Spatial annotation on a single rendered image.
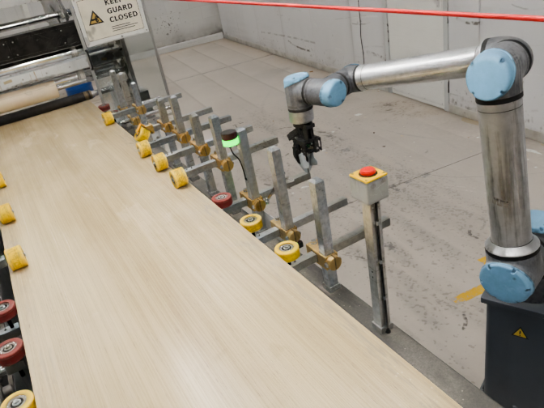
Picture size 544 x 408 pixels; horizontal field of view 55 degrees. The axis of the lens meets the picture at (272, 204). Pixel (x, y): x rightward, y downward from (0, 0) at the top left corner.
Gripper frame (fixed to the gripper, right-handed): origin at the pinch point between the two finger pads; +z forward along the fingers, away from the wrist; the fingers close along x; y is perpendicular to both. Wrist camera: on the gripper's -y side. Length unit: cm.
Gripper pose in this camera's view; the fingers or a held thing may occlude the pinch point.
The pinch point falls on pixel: (306, 169)
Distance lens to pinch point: 198.7
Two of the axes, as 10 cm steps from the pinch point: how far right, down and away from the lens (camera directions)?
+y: 5.1, 3.3, -7.9
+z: 1.7, 8.7, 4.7
